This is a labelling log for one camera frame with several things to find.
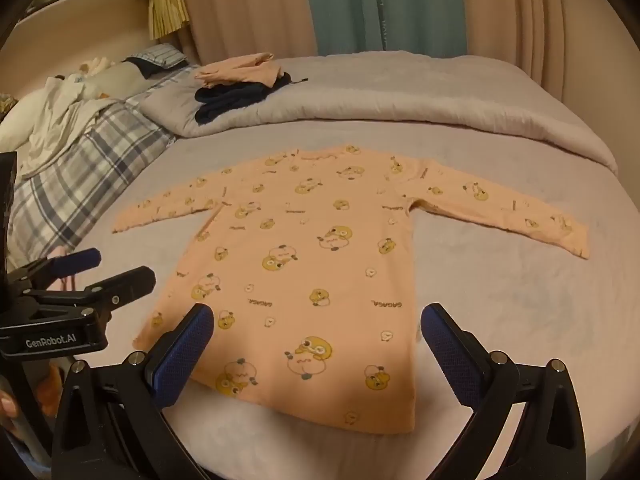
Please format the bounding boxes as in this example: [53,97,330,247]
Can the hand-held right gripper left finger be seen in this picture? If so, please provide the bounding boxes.
[50,303,216,480]

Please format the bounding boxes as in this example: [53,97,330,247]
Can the plaid blanket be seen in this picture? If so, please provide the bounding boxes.
[7,62,201,266]

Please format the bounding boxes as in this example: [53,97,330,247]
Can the person's left hand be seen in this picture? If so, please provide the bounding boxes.
[0,391,22,420]

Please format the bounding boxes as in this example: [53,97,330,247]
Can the yellow fringed cloth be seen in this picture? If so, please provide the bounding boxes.
[147,0,192,41]

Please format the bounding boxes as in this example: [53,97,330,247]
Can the white cloth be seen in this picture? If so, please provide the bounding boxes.
[0,57,126,178]

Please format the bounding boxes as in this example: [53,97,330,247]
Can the grey quilt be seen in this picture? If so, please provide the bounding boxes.
[137,51,621,177]

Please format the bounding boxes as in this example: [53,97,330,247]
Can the striped pillow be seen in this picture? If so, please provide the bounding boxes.
[125,42,186,78]

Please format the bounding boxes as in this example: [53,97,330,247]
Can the peach duck print shirt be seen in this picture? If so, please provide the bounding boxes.
[111,144,591,435]

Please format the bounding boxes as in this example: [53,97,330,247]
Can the beige curtain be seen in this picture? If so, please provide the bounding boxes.
[457,0,640,161]
[170,0,321,68]

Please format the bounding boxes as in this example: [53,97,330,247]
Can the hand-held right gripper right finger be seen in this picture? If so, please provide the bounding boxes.
[420,302,588,480]

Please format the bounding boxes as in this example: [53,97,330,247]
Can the beige headboard shelf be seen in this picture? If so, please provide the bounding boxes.
[0,0,166,91]

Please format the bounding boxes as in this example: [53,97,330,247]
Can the folded dark navy garment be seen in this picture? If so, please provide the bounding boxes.
[194,72,309,126]

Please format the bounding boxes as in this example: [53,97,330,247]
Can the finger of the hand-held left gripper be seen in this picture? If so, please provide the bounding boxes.
[82,266,157,321]
[7,247,102,291]

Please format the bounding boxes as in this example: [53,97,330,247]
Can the teal curtain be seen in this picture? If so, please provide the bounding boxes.
[300,0,471,56]

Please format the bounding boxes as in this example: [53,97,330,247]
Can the lavender bed sheet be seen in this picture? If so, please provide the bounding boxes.
[65,125,640,480]

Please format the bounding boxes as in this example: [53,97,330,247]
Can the folded peach garment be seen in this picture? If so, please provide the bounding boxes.
[194,51,283,87]

